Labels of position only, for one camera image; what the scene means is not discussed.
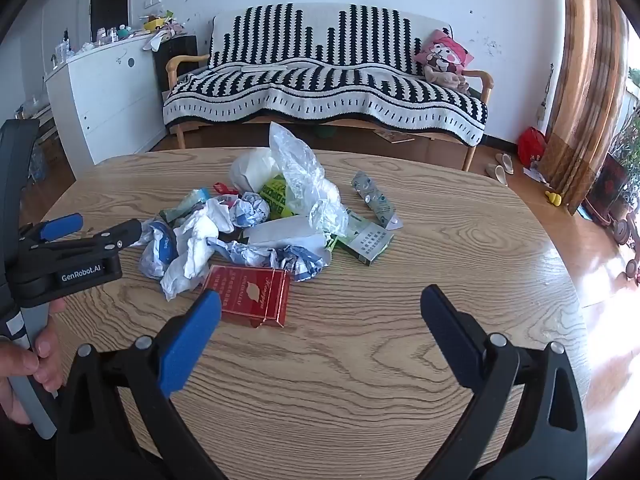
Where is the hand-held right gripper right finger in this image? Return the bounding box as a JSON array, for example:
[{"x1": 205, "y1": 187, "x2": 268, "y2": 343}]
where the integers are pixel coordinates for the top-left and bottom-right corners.
[{"x1": 420, "y1": 284, "x2": 588, "y2": 480}]

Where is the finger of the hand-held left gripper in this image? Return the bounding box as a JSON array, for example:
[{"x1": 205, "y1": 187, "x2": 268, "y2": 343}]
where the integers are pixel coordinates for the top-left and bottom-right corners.
[
  {"x1": 19, "y1": 213, "x2": 84, "y2": 248},
  {"x1": 22, "y1": 217, "x2": 143, "y2": 270}
]

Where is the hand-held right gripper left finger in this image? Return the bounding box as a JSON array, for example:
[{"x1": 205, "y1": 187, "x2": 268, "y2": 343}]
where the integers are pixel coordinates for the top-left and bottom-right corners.
[{"x1": 55, "y1": 289, "x2": 226, "y2": 480}]

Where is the blue white wrapper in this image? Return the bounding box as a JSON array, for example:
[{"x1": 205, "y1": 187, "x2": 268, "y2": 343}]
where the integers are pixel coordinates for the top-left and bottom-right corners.
[
  {"x1": 207, "y1": 237, "x2": 331, "y2": 281},
  {"x1": 139, "y1": 220, "x2": 178, "y2": 278}
]

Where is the person's left hand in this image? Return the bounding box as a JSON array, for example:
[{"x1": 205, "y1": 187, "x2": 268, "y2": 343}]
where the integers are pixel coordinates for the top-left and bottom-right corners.
[{"x1": 0, "y1": 300, "x2": 67, "y2": 426}]

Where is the white crumpled tissue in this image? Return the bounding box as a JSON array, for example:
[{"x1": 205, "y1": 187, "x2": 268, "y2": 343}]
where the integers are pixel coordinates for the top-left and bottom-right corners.
[{"x1": 160, "y1": 197, "x2": 236, "y2": 301}]

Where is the red cigarette pack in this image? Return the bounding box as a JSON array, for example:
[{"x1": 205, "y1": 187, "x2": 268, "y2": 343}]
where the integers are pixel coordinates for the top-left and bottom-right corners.
[{"x1": 201, "y1": 264, "x2": 292, "y2": 328}]

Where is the teal packet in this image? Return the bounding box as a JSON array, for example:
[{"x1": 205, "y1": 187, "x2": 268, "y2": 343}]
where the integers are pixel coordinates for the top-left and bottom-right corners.
[{"x1": 160, "y1": 188, "x2": 211, "y2": 223}]

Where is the green white cigarette pack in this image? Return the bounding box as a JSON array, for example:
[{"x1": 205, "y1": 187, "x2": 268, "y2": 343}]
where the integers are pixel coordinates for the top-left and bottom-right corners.
[{"x1": 336, "y1": 220, "x2": 395, "y2": 266}]

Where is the crumpled blue white paper ball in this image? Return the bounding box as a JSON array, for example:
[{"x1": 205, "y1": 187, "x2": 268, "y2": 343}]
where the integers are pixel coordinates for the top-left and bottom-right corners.
[{"x1": 231, "y1": 192, "x2": 271, "y2": 226}]

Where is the white cabinet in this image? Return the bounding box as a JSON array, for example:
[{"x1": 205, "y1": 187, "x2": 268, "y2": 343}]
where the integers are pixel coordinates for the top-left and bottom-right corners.
[{"x1": 44, "y1": 35, "x2": 168, "y2": 178}]

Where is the white paper sheet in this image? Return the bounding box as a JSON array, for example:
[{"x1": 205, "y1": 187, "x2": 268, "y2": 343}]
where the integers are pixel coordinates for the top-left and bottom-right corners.
[{"x1": 245, "y1": 215, "x2": 326, "y2": 251}]

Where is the clear plastic wrapper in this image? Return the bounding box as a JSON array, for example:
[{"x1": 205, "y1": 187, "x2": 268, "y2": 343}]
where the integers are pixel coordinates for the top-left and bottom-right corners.
[{"x1": 350, "y1": 170, "x2": 403, "y2": 231}]

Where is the yellow green packet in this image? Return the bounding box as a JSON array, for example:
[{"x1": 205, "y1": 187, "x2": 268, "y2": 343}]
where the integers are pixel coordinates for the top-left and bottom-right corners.
[{"x1": 259, "y1": 175, "x2": 296, "y2": 221}]

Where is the wooden sofa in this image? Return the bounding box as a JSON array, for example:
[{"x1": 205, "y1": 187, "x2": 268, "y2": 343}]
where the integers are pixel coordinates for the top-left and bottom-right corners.
[{"x1": 165, "y1": 52, "x2": 493, "y2": 171}]

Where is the clear plastic bag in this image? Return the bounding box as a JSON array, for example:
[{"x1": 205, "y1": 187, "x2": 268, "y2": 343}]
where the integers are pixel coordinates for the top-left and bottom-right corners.
[{"x1": 269, "y1": 121, "x2": 351, "y2": 236}]

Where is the row of small bottles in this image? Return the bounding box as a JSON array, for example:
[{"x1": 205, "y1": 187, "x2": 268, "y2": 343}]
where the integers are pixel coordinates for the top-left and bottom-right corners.
[{"x1": 52, "y1": 24, "x2": 136, "y2": 68}]

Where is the red bag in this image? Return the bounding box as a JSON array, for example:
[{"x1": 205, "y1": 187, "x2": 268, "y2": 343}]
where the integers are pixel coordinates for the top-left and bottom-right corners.
[{"x1": 517, "y1": 127, "x2": 548, "y2": 168}]

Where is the pink tricycle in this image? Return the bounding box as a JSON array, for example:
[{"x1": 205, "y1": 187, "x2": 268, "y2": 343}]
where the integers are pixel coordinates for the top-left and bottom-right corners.
[{"x1": 614, "y1": 209, "x2": 640, "y2": 288}]

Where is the cardboard piece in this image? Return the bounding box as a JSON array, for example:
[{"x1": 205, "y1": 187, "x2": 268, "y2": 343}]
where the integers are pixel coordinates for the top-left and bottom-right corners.
[{"x1": 375, "y1": 127, "x2": 416, "y2": 143}]

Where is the black cabinet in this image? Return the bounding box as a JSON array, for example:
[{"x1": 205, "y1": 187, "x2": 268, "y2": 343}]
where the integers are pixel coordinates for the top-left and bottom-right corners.
[{"x1": 152, "y1": 35, "x2": 198, "y2": 93}]

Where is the dark red plant pot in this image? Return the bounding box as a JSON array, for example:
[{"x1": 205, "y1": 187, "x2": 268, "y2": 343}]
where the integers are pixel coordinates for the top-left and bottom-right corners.
[{"x1": 585, "y1": 152, "x2": 631, "y2": 211}]

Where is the pile of toys and cloth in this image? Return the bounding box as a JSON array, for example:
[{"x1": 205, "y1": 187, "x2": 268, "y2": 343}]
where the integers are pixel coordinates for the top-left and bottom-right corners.
[{"x1": 141, "y1": 9, "x2": 187, "y2": 52}]

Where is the dark door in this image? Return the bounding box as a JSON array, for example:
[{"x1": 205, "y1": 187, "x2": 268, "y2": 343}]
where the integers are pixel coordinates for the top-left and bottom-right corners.
[{"x1": 77, "y1": 0, "x2": 132, "y2": 43}]

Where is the beige plush toy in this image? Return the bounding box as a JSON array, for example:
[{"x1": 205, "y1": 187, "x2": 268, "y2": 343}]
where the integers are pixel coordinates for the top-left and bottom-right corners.
[{"x1": 425, "y1": 65, "x2": 471, "y2": 93}]

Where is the hanging brush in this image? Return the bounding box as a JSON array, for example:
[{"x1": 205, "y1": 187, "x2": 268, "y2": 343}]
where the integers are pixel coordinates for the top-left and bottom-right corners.
[{"x1": 537, "y1": 62, "x2": 554, "y2": 121}]

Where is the green potted plant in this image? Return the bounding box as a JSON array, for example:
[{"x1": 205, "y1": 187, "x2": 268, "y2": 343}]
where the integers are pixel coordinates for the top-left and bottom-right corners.
[{"x1": 607, "y1": 67, "x2": 640, "y2": 171}]

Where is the sofa with striped blanket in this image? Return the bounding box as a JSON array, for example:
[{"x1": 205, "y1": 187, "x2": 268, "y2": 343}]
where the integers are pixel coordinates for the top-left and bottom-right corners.
[{"x1": 162, "y1": 4, "x2": 488, "y2": 146}]

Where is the pink cartoon cushion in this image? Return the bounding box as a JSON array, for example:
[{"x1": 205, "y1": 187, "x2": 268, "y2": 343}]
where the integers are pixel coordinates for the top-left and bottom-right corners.
[{"x1": 414, "y1": 30, "x2": 473, "y2": 81}]

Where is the brown curtain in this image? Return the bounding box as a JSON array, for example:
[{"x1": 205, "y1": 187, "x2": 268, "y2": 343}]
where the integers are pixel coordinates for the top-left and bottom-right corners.
[{"x1": 542, "y1": 0, "x2": 631, "y2": 216}]

